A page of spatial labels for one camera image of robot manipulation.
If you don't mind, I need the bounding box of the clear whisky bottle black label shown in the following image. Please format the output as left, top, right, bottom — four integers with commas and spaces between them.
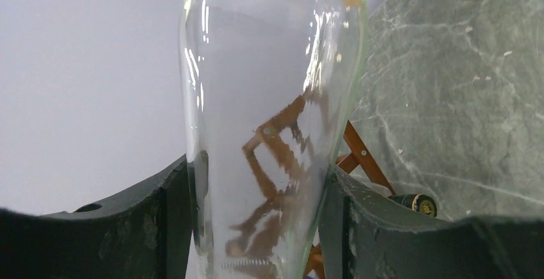
388, 194, 438, 217

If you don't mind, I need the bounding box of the brown wooden wine rack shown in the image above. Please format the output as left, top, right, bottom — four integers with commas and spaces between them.
303, 121, 396, 278

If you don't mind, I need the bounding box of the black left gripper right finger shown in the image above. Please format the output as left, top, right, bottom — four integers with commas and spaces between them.
319, 168, 543, 278

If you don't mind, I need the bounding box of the clear glass jar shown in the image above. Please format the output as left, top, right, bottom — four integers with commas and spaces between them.
180, 0, 367, 278

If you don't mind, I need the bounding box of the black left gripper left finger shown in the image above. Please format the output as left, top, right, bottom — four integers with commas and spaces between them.
1, 157, 192, 278

